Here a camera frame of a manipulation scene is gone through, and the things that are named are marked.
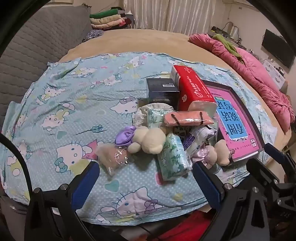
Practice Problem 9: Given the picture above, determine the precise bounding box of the cream plush with purple bow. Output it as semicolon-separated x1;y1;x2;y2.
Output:
114;126;166;154

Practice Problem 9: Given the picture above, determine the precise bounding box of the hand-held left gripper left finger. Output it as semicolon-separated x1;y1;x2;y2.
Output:
24;160;101;241

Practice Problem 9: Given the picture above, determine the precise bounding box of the stack of folded clothes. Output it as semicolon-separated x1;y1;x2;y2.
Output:
90;8;133;30

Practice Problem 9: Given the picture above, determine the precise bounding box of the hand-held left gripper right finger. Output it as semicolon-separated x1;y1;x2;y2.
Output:
193;161;271;241

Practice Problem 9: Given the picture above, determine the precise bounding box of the white floral fabric hat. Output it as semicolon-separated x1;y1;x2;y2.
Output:
134;103;174;128

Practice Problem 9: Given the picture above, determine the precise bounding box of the white purple wet wipe packet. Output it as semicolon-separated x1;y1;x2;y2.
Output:
183;126;216;160

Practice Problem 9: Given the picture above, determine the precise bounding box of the dark box with pink book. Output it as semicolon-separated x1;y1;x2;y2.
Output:
202;80;265;163

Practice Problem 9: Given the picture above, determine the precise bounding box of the red cloth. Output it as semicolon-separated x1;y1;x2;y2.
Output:
159;211;216;241

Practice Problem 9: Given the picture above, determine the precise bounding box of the dark patterned cloth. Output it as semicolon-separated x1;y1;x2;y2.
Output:
82;30;104;43

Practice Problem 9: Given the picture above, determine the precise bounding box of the blue cartoon cat printed blanket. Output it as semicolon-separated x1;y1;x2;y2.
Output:
0;52;278;225

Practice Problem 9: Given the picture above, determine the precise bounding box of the arched mirror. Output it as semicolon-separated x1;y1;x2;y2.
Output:
223;22;240;39

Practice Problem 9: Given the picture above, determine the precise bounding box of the grey quilted headboard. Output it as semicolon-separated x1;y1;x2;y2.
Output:
0;5;93;130

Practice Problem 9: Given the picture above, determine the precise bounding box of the black cardboard box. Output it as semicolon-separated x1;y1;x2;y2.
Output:
146;78;180;107

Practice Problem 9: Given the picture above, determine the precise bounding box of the white cabinet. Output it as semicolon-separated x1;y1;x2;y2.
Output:
262;59;288;91

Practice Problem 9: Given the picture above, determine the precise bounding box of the cluttered dresser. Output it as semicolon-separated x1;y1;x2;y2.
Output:
211;25;243;43

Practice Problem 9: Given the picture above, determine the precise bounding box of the pink towel packet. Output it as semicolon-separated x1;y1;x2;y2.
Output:
164;111;214;127

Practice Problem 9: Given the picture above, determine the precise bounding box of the green cloth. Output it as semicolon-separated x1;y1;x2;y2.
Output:
212;34;243;62

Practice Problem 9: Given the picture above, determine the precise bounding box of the pink quilt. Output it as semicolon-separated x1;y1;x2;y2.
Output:
188;33;292;133

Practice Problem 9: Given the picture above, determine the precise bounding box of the red tissue pack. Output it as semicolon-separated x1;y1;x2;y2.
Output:
170;65;218;118

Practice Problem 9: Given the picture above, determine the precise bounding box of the cream plush with pink bow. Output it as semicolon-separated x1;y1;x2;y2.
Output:
192;140;235;168

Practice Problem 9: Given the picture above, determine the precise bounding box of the clear packet with beige puff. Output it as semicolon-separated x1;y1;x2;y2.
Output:
95;143;129;176

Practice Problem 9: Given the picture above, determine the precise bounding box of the green floral tissue pack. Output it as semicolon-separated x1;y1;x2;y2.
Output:
157;133;192;181

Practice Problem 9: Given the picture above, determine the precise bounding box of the black flat screen television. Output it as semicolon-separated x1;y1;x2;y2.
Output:
261;29;295;69

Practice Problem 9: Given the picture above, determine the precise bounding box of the white pleated curtain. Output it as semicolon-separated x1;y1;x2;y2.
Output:
118;0;228;35

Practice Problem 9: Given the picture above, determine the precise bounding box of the small green tissue pack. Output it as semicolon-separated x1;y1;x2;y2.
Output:
147;108;168;129

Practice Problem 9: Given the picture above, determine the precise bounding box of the black cable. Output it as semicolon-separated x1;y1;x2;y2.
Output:
0;133;33;204

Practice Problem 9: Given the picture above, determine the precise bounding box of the beige bed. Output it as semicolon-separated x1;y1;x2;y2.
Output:
58;29;292;149

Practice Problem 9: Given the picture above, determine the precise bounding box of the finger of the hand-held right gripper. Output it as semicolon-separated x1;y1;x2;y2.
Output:
264;143;293;168
245;158;281;188

